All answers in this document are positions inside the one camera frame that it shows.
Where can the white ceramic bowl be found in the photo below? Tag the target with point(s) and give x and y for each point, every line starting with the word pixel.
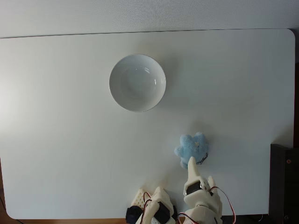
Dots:
pixel 137 82

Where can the dark furniture piece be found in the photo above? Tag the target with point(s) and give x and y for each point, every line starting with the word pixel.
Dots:
pixel 285 184

